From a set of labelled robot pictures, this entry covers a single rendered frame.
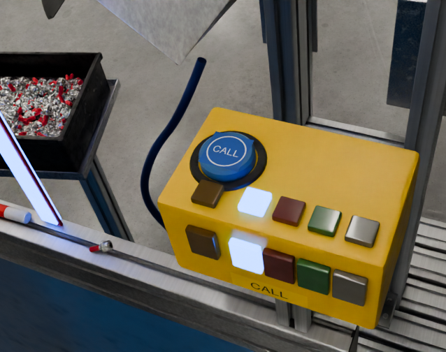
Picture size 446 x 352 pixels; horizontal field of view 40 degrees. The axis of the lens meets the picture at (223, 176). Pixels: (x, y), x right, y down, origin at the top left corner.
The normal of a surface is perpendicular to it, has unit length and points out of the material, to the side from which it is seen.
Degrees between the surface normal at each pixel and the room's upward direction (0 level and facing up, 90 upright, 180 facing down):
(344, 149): 0
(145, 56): 0
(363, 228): 0
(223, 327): 90
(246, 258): 90
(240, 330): 90
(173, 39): 55
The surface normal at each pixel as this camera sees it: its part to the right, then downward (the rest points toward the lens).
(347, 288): -0.40, 0.74
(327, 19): -0.12, -0.63
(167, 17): 0.09, 0.26
